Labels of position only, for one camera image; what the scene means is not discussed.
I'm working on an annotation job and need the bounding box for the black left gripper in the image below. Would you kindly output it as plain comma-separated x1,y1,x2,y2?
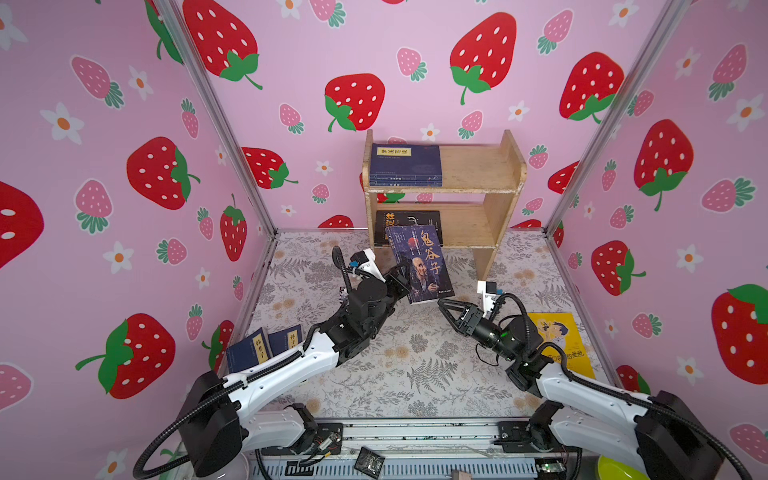
365,260,408,340

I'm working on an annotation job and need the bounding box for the dark old man book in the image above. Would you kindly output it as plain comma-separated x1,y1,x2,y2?
385,224,455,304

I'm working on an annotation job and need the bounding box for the black antler cover book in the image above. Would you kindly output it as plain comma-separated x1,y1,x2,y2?
374,210,443,247

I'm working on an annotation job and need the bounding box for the navy book yellow label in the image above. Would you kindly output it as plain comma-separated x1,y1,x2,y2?
369,176,443,187

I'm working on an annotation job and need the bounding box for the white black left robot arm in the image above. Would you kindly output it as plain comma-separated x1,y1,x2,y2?
177,262,410,477

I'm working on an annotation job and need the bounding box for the navy book behind left arm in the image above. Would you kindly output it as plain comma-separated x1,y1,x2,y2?
268,325,303,356

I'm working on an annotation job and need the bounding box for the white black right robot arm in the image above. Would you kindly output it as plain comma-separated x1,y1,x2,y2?
438,294,726,479

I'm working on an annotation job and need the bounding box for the yellow cartoon cover book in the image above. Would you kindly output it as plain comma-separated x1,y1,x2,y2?
529,312,595,379

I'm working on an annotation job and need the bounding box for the wooden two-tier shelf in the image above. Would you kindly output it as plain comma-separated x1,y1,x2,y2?
362,130,527,280

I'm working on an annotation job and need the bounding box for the small black electronic module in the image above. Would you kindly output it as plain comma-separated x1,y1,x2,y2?
354,447,385,480

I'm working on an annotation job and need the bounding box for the lime green bowl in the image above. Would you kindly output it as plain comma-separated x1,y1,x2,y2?
596,456,649,480

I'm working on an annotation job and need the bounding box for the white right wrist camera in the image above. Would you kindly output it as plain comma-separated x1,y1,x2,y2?
477,280,503,319

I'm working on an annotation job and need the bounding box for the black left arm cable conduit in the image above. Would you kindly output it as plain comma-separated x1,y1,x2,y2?
131,244,361,480

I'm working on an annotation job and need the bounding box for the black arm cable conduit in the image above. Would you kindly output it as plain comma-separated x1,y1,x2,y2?
488,292,754,480
131,244,361,480

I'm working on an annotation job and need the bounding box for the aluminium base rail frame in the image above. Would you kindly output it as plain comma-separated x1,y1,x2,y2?
167,416,676,480

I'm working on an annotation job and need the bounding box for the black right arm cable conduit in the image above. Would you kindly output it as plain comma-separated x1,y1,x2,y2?
488,292,754,480

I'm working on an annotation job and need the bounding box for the left aluminium corner post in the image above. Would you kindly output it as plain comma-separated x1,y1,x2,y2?
156,0,277,239

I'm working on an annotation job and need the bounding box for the aluminium corner post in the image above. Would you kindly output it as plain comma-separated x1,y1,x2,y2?
544,0,690,240
156,0,277,239

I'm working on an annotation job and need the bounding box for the right aluminium corner post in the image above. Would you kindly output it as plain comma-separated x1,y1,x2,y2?
544,0,690,240

